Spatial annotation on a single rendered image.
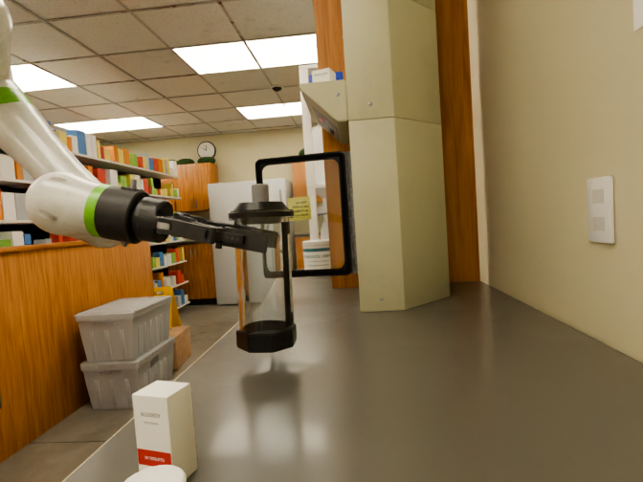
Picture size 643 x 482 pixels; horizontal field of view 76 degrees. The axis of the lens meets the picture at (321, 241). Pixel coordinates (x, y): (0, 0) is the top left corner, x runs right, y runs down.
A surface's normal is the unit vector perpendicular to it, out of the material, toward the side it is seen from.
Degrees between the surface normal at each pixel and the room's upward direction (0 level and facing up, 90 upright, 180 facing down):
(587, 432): 0
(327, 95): 90
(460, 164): 90
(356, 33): 90
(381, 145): 90
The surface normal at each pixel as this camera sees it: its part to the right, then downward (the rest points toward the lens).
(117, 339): -0.07, 0.15
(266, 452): -0.07, -1.00
